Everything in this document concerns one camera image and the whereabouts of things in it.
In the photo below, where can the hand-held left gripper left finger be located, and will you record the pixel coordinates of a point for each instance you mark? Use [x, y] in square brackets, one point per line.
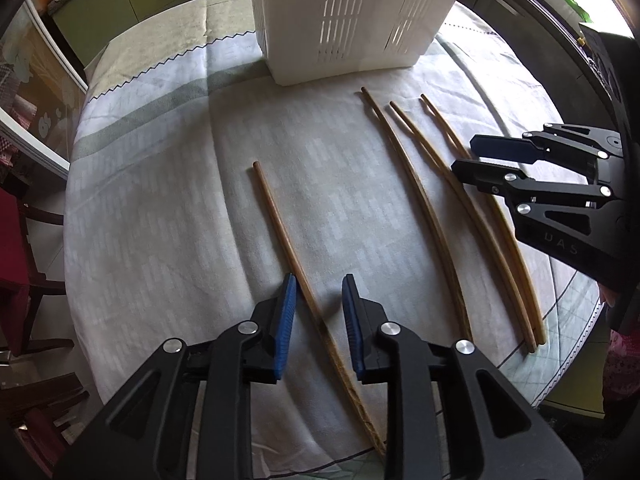
[285, 325]

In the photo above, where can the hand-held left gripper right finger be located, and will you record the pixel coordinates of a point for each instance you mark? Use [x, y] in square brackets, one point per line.
[352, 325]

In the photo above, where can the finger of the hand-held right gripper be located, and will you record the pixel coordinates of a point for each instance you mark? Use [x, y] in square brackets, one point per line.
[480, 174]
[495, 147]

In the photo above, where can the light wooden chopstick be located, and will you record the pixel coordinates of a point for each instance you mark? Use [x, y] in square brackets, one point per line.
[500, 260]
[521, 260]
[425, 202]
[278, 220]

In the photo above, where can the white plastic utensil holder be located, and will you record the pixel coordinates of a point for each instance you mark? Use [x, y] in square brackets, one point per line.
[300, 10]

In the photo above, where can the person's right hand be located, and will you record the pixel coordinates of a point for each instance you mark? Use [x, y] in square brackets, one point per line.
[608, 296]

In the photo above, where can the green sink base cabinet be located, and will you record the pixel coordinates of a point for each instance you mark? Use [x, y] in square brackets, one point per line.
[500, 10]

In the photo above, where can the pale patterned tablecloth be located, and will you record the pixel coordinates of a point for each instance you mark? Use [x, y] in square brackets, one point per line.
[175, 210]

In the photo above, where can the green plastic container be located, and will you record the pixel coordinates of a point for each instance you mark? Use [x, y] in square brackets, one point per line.
[575, 5]

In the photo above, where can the red upholstered wooden chair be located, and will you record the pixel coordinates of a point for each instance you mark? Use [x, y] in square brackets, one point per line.
[12, 260]
[37, 425]

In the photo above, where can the flower printed sliding glass door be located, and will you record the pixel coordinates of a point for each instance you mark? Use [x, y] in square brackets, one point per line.
[35, 90]

